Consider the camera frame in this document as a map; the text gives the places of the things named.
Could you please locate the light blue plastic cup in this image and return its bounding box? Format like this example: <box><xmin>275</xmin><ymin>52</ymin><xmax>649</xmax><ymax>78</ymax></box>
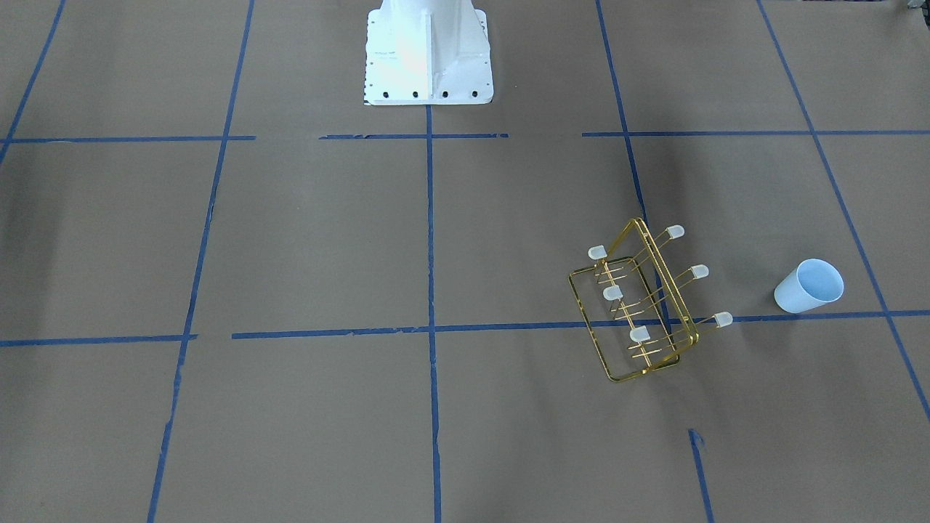
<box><xmin>773</xmin><ymin>259</ymin><xmax>846</xmax><ymax>314</ymax></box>

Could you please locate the gold wire cup holder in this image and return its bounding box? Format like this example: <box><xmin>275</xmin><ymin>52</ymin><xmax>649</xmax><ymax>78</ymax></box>
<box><xmin>567</xmin><ymin>217</ymin><xmax>735</xmax><ymax>383</ymax></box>

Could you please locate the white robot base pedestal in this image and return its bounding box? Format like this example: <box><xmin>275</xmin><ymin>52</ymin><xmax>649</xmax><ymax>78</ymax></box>
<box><xmin>363</xmin><ymin>1</ymin><xmax>494</xmax><ymax>106</ymax></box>

